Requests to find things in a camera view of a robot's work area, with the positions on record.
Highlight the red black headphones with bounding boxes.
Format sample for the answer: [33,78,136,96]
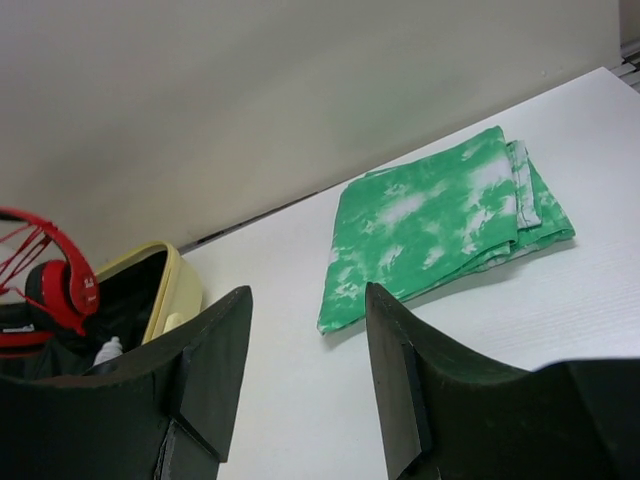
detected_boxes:
[1,207,100,358]

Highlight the small white bottle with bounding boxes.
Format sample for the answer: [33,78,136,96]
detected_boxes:
[93,336,123,366]

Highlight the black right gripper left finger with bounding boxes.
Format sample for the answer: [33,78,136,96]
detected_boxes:
[1,286,253,479]

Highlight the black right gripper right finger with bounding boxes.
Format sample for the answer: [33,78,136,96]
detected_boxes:
[365,283,639,479]

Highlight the green white tie-dye cloth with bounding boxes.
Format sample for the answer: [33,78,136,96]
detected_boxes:
[316,126,575,335]

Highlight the yellow hard-shell suitcase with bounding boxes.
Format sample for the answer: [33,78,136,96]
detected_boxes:
[70,241,203,362]

